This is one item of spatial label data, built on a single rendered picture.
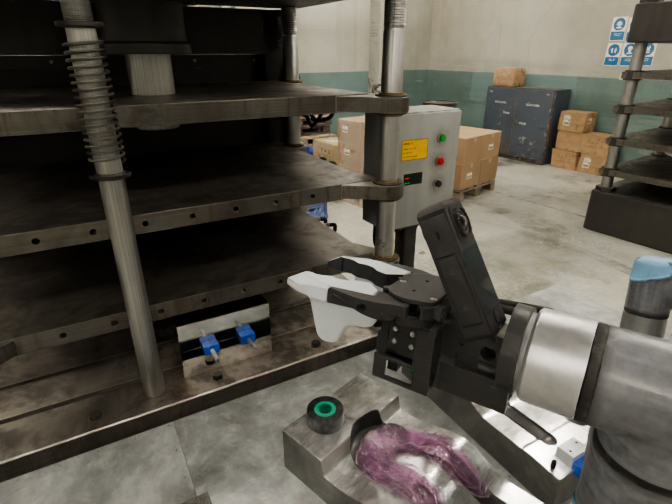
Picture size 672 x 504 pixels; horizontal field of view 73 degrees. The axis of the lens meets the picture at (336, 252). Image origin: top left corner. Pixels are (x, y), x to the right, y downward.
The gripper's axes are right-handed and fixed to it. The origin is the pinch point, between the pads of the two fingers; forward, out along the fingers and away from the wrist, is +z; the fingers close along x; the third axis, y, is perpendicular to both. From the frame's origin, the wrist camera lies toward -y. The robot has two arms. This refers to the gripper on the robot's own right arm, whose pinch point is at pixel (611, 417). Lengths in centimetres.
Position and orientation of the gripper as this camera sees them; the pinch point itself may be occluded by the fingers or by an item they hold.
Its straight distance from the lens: 118.2
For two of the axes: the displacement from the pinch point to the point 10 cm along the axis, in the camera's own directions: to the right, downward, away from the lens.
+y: 5.0, 2.2, -8.4
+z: -0.6, 9.7, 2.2
